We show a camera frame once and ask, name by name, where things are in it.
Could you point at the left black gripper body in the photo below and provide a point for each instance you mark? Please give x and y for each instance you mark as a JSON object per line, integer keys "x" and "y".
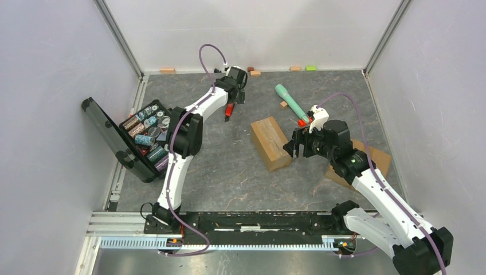
{"x": 240, "y": 96}

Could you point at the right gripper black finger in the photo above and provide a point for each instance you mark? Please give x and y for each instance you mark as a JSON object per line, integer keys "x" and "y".
{"x": 292, "y": 147}
{"x": 300, "y": 133}

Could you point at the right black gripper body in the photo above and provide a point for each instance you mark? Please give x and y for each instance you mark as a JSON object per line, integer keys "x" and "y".
{"x": 314, "y": 144}

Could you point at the brown cardboard express box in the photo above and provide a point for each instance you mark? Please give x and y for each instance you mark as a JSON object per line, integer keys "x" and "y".
{"x": 269, "y": 139}

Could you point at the red box cutter knife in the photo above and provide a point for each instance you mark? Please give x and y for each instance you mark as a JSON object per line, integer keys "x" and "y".
{"x": 228, "y": 111}

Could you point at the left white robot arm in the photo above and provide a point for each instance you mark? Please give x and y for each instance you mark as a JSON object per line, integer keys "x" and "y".
{"x": 184, "y": 139}

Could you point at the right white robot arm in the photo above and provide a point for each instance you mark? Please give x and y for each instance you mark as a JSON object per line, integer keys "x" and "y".
{"x": 414, "y": 245}

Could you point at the tan block far left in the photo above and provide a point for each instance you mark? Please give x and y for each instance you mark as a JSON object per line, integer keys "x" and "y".
{"x": 167, "y": 70}

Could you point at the black case with poker chips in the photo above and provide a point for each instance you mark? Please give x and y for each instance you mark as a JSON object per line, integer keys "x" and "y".
{"x": 139, "y": 142}

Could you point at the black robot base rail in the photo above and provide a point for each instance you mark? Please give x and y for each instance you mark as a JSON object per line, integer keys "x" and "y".
{"x": 249, "y": 228}

